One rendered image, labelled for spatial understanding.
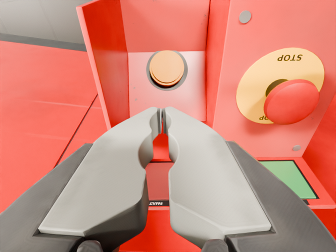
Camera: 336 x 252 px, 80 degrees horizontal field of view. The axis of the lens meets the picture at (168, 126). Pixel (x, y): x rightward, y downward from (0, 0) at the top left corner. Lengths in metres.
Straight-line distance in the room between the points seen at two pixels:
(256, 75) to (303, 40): 0.04
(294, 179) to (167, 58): 0.18
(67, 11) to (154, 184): 0.91
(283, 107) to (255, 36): 0.06
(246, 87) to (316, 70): 0.06
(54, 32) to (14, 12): 0.16
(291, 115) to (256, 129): 0.05
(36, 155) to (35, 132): 0.07
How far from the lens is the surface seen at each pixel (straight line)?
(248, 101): 0.20
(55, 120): 0.53
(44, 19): 1.09
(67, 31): 1.06
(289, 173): 0.25
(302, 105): 0.18
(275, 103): 0.17
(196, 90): 0.24
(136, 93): 0.24
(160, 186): 0.21
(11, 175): 0.43
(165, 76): 0.23
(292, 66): 0.20
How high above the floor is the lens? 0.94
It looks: 53 degrees down
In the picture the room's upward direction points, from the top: 180 degrees counter-clockwise
